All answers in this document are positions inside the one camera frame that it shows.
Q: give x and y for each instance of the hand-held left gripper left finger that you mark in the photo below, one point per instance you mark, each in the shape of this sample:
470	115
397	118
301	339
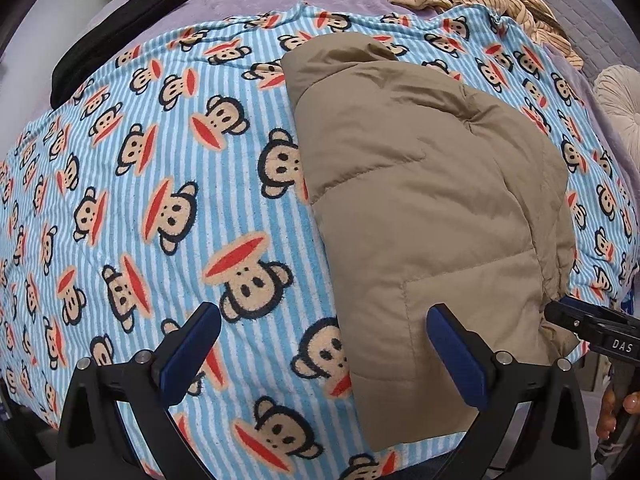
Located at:
192	355

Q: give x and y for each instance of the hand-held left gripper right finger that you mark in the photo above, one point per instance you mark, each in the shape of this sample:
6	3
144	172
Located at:
457	355

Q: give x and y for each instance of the beige puffer jacket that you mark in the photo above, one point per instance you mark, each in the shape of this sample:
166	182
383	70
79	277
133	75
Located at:
430	210

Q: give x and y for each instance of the person's right hand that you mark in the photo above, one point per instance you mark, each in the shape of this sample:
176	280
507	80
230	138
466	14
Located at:
606	412

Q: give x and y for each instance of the black folded garment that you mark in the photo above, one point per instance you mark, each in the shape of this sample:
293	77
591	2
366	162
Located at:
115	35

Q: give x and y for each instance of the blue striped monkey print blanket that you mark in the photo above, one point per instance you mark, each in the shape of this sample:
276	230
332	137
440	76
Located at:
150	185

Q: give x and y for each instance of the cream pleated round cushion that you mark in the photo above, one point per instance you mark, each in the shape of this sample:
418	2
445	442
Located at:
617	105

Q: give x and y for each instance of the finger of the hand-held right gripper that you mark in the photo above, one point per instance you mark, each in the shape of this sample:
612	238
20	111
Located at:
567	316

